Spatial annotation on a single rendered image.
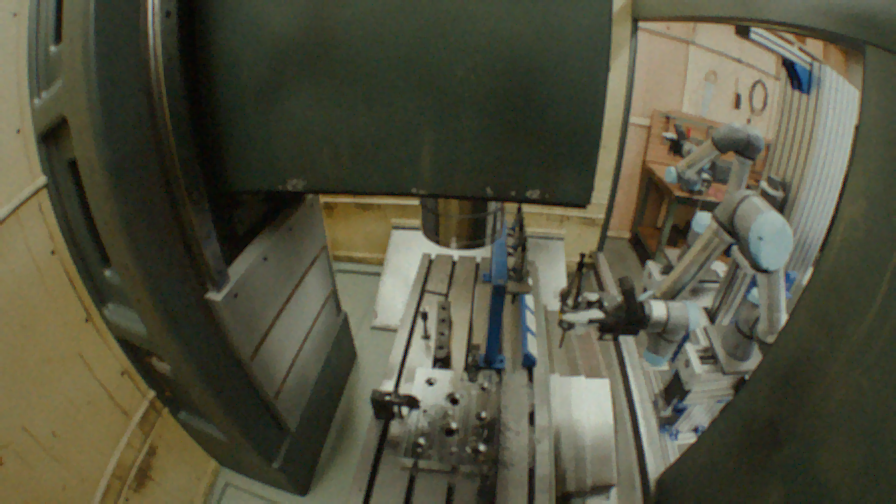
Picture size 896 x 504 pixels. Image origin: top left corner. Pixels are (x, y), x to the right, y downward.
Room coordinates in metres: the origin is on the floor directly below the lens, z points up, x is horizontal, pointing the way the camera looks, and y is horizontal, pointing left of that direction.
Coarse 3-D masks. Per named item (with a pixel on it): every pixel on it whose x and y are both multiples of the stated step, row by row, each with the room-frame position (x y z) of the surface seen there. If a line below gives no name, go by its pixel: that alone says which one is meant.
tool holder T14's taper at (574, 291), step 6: (576, 270) 0.57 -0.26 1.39; (570, 276) 0.58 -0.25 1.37; (576, 276) 0.56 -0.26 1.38; (582, 276) 0.56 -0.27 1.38; (570, 282) 0.57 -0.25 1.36; (576, 282) 0.56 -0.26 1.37; (582, 282) 0.56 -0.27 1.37; (570, 288) 0.56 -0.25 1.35; (576, 288) 0.56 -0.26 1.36; (582, 288) 0.56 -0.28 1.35; (564, 294) 0.57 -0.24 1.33; (570, 294) 0.56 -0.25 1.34; (576, 294) 0.55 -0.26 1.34; (582, 294) 0.56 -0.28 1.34; (570, 300) 0.55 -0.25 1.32; (576, 300) 0.55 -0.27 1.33
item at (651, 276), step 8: (648, 264) 1.15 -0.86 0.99; (648, 272) 1.12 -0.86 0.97; (656, 272) 1.08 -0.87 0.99; (664, 272) 1.12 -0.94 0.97; (648, 280) 1.10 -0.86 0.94; (656, 280) 1.04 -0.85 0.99; (648, 288) 1.07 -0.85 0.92; (656, 288) 1.04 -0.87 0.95; (696, 288) 1.01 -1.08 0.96; (704, 288) 1.00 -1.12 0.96; (712, 288) 1.00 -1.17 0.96
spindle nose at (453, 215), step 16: (432, 208) 0.56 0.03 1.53; (448, 208) 0.54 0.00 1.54; (464, 208) 0.54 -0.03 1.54; (480, 208) 0.54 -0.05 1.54; (496, 208) 0.56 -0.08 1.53; (432, 224) 0.56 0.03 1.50; (448, 224) 0.54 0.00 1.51; (464, 224) 0.54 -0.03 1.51; (480, 224) 0.54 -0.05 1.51; (496, 224) 0.56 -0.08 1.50; (432, 240) 0.56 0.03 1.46; (448, 240) 0.54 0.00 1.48; (464, 240) 0.54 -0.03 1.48; (480, 240) 0.54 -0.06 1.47; (496, 240) 0.57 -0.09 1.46
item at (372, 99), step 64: (256, 0) 0.53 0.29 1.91; (320, 0) 0.52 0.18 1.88; (384, 0) 0.51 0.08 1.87; (448, 0) 0.50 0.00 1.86; (512, 0) 0.49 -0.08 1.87; (576, 0) 0.48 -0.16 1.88; (256, 64) 0.53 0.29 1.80; (320, 64) 0.52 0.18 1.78; (384, 64) 0.51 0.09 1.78; (448, 64) 0.50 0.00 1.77; (512, 64) 0.49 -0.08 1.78; (576, 64) 0.48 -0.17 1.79; (256, 128) 0.53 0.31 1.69; (320, 128) 0.52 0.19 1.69; (384, 128) 0.51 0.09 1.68; (448, 128) 0.50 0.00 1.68; (512, 128) 0.48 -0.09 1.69; (576, 128) 0.47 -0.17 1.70; (256, 192) 0.54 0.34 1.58; (320, 192) 0.52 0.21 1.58; (384, 192) 0.51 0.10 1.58; (448, 192) 0.50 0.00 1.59; (512, 192) 0.48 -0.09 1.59; (576, 192) 0.47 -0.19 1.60
